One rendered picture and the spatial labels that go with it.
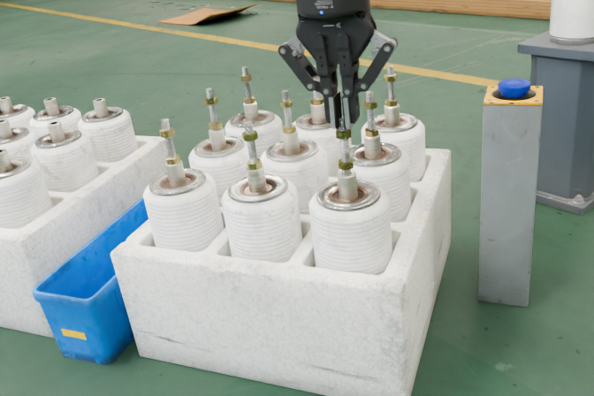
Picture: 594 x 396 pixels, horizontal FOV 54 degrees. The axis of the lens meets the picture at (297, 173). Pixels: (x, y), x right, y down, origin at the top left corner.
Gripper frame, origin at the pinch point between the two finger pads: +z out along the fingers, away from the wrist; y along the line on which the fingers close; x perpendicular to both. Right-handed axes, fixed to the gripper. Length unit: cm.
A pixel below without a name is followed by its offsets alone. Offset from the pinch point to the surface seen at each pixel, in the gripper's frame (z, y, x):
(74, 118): 11, -62, 24
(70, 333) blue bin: 30, -40, -11
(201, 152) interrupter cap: 10.4, -25.2, 9.2
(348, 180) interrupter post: 8.1, 0.4, -1.1
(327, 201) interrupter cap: 10.4, -2.0, -2.2
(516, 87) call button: 3.0, 17.5, 17.3
